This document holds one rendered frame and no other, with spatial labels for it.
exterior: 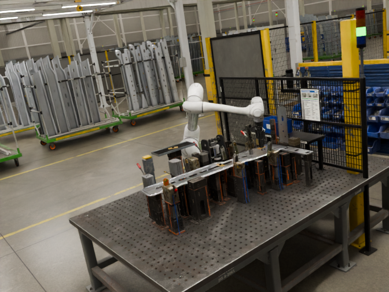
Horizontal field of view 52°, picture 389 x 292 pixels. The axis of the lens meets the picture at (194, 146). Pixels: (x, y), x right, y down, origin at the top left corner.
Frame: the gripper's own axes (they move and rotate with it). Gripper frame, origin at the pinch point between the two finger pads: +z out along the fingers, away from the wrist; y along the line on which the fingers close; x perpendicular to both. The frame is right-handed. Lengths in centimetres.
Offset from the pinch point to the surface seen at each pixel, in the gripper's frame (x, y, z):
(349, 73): 58, 50, -51
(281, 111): 26.7, 1.3, -22.8
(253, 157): -17.7, 8.3, 6.3
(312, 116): 55, 12, -12
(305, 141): 32.6, 21.9, 3.6
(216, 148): -34.8, -19.9, -1.8
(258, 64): 156, -166, -47
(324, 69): 194, -86, -33
